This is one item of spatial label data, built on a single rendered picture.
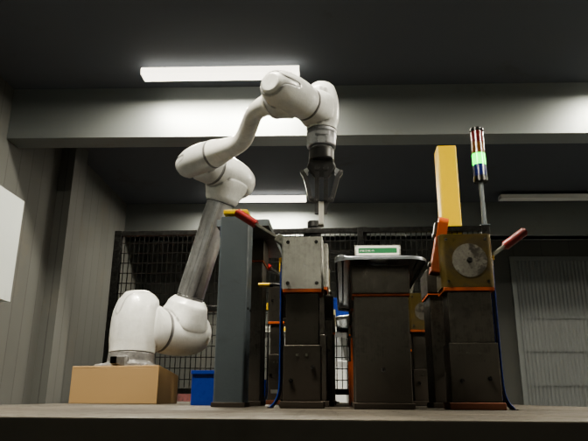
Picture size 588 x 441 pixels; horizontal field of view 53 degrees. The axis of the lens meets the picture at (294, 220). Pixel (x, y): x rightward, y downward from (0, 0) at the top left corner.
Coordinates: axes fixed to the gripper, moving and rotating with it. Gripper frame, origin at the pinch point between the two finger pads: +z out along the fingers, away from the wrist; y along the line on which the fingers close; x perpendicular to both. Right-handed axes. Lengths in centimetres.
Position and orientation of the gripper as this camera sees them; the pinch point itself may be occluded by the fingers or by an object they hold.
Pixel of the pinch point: (321, 214)
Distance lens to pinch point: 171.6
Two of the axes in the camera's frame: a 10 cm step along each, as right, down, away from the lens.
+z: -0.2, 9.6, -2.8
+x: 0.5, 2.8, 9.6
